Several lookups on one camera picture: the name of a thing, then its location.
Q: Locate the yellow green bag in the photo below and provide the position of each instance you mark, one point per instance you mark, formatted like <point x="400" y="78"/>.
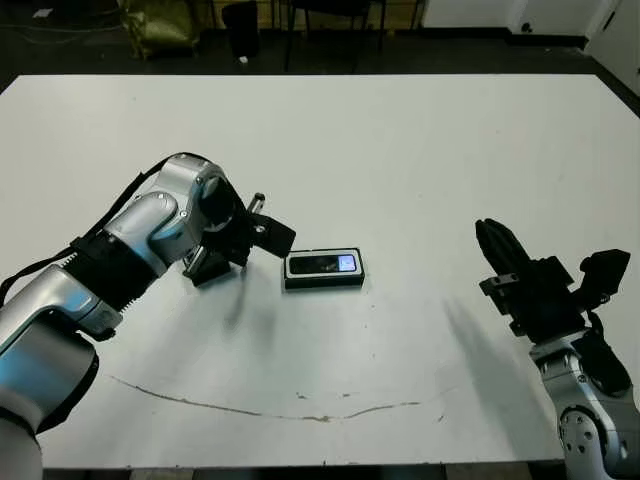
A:
<point x="160" y="27"/>

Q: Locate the right wrist camera housing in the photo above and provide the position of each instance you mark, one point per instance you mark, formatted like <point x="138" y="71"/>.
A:
<point x="607" y="270"/>

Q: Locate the black office chair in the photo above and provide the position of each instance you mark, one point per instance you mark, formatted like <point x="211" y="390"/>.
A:
<point x="325" y="9"/>

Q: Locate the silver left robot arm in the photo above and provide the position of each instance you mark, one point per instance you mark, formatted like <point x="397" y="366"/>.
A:
<point x="60" y="310"/>

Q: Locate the black upright case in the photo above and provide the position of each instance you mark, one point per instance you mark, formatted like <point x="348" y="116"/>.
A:
<point x="241" y="27"/>

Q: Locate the white paper sheet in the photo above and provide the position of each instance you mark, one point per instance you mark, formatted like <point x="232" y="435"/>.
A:
<point x="43" y="13"/>

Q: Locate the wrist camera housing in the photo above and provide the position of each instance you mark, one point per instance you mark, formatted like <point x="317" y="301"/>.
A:
<point x="607" y="270"/>
<point x="275" y="237"/>

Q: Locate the left wrist camera housing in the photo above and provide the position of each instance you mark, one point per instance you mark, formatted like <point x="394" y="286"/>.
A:
<point x="275" y="237"/>

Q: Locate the slim black camera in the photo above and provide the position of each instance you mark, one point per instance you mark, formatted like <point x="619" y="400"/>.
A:
<point x="320" y="264"/>

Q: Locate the black box lid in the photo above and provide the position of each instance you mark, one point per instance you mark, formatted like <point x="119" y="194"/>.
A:
<point x="212" y="276"/>

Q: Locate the black box white insert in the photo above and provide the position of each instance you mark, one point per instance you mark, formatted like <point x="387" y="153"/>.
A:
<point x="322" y="285"/>

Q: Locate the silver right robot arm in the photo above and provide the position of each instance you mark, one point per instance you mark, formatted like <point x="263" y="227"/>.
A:
<point x="585" y="415"/>

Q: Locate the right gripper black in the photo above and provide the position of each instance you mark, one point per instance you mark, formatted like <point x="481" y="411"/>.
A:
<point x="545" y="305"/>

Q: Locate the white door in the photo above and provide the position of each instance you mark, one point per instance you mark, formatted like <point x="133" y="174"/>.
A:
<point x="625" y="37"/>

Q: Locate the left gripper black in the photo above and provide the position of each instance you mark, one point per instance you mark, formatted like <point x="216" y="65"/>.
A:
<point x="235" y="237"/>

